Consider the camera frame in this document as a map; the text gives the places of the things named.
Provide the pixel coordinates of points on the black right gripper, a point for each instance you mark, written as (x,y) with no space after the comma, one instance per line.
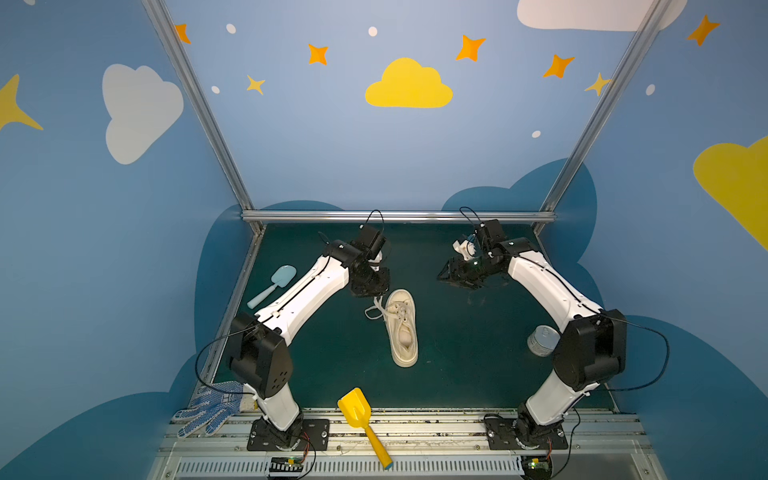
(464,271)

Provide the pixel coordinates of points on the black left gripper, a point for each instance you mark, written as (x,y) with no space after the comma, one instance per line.
(370,281)

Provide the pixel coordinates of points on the white canvas sneaker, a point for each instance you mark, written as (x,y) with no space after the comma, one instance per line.
(400,322)

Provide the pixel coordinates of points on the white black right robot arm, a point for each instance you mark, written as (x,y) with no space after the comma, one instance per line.
(592,345)

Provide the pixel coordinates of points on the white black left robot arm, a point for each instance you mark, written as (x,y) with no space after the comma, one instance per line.
(257,353)

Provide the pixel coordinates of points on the light blue toy spatula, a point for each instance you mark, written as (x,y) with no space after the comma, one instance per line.
(280,279)

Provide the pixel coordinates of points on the round tin can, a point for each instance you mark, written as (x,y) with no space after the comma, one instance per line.
(543,341)

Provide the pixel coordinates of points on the back horizontal aluminium bar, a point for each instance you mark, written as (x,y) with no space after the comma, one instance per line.
(441,217)

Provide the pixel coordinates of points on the yellow toy shovel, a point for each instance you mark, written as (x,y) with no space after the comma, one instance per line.
(357,413)

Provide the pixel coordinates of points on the left green circuit board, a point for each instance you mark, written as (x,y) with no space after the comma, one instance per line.
(285,467)

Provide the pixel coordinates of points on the green circuit board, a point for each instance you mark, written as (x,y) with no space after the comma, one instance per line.
(536,468)
(285,467)

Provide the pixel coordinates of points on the right green circuit board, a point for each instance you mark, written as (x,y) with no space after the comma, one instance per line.
(536,468)

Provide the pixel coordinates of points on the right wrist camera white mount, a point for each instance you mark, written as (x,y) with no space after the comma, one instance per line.
(481,243)

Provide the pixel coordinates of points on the right side aluminium floor rail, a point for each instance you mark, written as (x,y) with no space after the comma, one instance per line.
(592,345)

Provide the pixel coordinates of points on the aluminium floor rail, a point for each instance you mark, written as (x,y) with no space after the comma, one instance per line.
(592,345)
(226,263)

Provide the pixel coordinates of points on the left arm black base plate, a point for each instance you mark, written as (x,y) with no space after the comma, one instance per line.
(303,433)

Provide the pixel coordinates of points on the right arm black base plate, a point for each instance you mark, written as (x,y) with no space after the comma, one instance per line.
(504,433)

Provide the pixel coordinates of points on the left side aluminium floor rail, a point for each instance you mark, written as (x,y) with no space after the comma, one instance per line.
(226,263)

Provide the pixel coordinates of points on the aluminium front rail platform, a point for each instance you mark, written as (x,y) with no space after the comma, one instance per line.
(423,443)

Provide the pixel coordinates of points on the right aluminium frame post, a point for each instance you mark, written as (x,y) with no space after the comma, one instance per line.
(640,44)

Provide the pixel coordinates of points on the aluminium frame post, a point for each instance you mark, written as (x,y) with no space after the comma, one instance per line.
(161,20)
(640,44)

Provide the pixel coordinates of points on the left aluminium frame post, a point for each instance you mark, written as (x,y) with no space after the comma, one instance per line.
(161,20)

